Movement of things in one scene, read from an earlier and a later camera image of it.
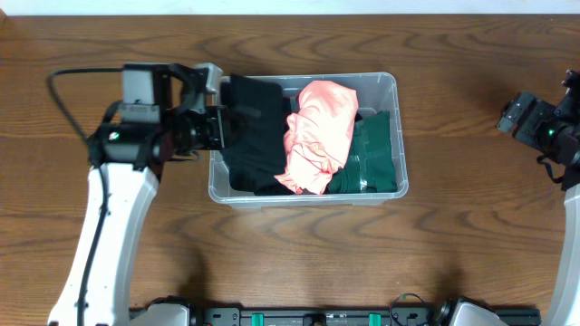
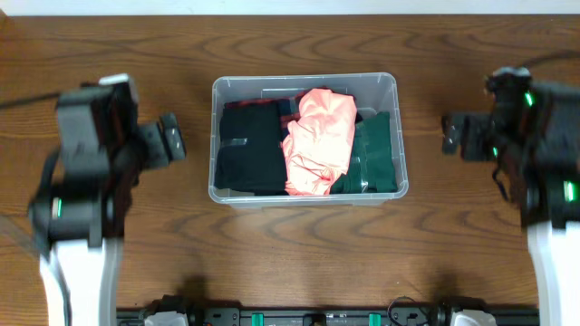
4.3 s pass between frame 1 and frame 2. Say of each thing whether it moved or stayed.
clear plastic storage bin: stayed
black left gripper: moved
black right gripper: moved
